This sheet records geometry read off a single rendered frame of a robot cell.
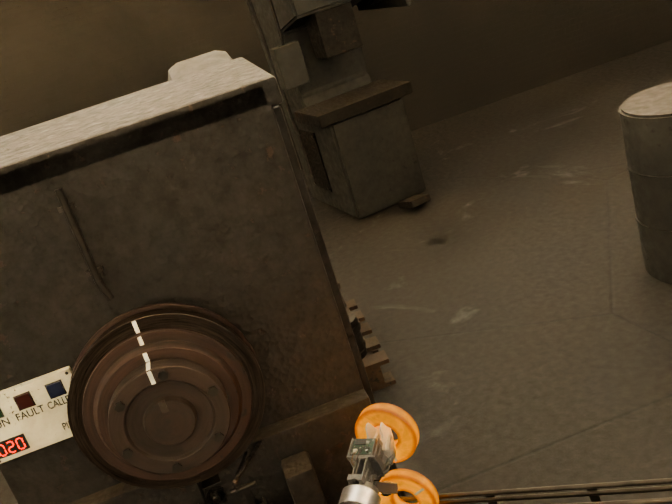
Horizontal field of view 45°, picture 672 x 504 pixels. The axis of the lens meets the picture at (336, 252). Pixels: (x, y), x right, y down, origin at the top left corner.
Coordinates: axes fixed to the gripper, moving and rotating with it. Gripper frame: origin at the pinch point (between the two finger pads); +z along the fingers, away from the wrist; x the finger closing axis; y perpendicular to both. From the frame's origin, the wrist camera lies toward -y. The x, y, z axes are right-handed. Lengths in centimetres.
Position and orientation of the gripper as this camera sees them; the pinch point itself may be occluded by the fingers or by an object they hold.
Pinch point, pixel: (384, 426)
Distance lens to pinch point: 200.3
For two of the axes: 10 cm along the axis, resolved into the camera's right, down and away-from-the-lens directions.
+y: -3.8, -7.4, -5.6
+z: 2.6, -6.6, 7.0
